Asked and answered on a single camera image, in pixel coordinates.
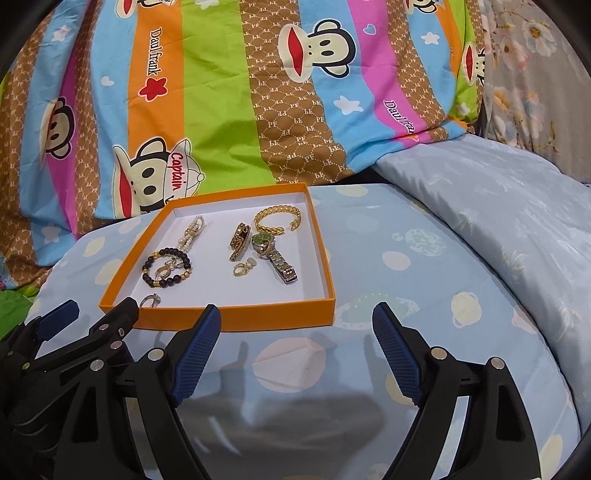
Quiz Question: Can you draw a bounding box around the blue planet print blanket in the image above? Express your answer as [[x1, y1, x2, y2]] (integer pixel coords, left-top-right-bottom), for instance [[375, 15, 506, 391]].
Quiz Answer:
[[25, 182, 583, 480]]

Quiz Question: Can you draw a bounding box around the grey floral cloth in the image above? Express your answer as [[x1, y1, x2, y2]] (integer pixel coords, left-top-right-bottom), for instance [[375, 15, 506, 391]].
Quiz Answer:
[[478, 0, 591, 185]]

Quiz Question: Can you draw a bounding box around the dark bead bracelet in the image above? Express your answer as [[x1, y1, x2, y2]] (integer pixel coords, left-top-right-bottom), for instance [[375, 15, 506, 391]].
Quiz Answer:
[[147, 248, 192, 289]]

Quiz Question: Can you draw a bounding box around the orange jewelry box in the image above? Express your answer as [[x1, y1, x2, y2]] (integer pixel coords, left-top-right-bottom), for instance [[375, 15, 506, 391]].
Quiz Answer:
[[98, 182, 334, 332]]

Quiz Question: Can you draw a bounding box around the pale blue pillow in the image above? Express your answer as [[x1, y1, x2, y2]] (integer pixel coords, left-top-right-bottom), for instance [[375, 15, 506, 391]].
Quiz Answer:
[[372, 135, 591, 374]]

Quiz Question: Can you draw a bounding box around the gold watch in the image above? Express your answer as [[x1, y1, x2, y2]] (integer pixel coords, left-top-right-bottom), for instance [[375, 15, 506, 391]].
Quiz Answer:
[[228, 222, 253, 262]]

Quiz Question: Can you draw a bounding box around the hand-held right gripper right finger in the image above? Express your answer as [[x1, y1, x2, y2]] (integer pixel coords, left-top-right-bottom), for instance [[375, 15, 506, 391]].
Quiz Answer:
[[372, 302, 541, 480]]

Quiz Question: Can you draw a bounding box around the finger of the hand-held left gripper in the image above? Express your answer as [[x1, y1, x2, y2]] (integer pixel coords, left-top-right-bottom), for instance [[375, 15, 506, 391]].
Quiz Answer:
[[0, 299, 81, 367], [23, 298, 139, 370]]

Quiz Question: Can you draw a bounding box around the gold cuff bracelet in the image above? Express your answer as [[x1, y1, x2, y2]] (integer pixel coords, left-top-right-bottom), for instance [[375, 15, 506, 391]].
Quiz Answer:
[[253, 205, 302, 237]]

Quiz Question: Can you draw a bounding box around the colourful monkey print quilt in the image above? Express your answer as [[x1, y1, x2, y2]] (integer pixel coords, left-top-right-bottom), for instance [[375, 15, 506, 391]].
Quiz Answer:
[[0, 0, 490, 296]]

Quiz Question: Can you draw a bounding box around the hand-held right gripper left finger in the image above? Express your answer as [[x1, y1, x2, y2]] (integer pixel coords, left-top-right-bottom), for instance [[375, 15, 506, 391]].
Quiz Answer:
[[53, 304, 221, 480]]

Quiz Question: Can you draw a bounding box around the silver watch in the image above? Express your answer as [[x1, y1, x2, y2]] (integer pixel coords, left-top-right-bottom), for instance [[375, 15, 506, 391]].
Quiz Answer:
[[250, 232, 299, 285]]

